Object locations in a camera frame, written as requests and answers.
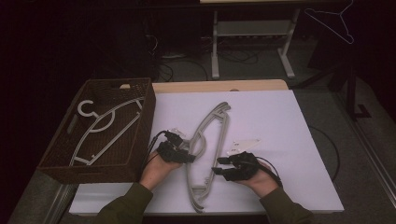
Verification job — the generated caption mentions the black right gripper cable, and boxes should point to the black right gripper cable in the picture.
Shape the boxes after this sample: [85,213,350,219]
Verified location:
[256,156,284,189]

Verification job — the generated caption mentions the white wire hanger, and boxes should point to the white wire hanger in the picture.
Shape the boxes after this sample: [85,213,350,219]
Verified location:
[304,0,355,45]

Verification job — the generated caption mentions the black floor cables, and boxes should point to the black floor cables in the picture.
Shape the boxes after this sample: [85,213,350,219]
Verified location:
[153,49,261,82]

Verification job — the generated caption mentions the person's left hand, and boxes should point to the person's left hand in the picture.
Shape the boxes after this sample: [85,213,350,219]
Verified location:
[139,150,185,191]

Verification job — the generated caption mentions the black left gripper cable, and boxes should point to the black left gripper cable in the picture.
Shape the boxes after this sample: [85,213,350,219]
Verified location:
[143,130,166,167]

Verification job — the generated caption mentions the person's right hand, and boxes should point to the person's right hand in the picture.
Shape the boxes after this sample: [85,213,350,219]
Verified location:
[236,167,279,199]

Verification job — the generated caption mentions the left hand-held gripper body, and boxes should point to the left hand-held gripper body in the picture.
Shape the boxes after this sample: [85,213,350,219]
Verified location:
[155,127,190,164]

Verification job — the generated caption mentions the thin black cable loop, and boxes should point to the thin black cable loop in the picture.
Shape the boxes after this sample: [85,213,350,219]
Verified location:
[307,125,341,182]

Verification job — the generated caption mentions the brown wicker basket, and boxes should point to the brown wicker basket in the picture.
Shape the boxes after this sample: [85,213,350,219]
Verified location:
[36,77,157,185]

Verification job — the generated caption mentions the black metal stand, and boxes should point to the black metal stand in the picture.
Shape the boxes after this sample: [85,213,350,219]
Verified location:
[292,31,372,121]

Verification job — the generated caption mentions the wooden table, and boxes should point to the wooden table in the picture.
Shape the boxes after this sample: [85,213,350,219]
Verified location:
[152,78,289,94]

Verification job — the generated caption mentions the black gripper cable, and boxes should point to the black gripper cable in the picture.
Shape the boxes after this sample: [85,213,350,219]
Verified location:
[143,130,166,167]
[256,156,284,189]

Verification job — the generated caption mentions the grey plastic clothes hanger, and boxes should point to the grey plastic clothes hanger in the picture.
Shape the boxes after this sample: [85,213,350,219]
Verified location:
[188,104,232,203]
[186,102,232,209]
[185,101,232,214]
[69,96,146,166]

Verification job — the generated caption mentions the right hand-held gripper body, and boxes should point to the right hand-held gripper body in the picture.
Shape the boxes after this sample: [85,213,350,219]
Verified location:
[223,138,262,182]

